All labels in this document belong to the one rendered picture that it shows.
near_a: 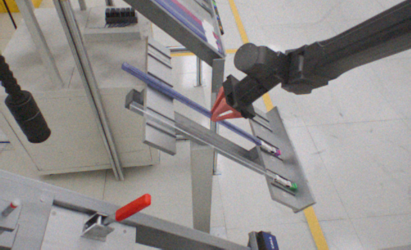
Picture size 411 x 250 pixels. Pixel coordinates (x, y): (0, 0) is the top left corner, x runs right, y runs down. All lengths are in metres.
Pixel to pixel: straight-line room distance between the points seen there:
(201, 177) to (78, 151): 0.88
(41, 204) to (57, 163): 1.36
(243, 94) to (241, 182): 1.09
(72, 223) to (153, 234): 0.15
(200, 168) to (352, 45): 0.53
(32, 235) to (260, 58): 0.44
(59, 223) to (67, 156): 1.24
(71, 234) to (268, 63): 0.42
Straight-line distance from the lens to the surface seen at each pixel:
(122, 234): 0.53
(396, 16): 0.48
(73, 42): 1.20
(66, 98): 1.42
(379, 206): 1.88
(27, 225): 0.40
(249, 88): 0.68
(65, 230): 0.48
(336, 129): 2.12
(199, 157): 0.85
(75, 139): 1.60
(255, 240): 0.73
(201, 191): 0.99
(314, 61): 0.59
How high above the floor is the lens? 1.46
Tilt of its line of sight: 45 degrees down
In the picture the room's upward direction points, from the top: straight up
